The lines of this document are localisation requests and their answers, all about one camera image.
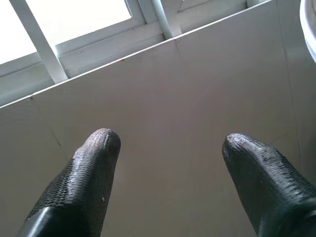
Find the white ceramic bowl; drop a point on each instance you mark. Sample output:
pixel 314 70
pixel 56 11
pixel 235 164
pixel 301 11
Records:
pixel 309 19

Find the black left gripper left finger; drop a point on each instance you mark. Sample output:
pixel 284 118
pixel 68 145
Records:
pixel 79 185

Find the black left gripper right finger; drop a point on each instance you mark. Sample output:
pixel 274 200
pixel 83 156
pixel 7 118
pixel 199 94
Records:
pixel 266 187

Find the white window frame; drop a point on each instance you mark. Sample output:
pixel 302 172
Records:
pixel 111 39

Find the white window bar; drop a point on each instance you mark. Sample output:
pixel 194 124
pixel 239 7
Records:
pixel 42 42
pixel 163 19

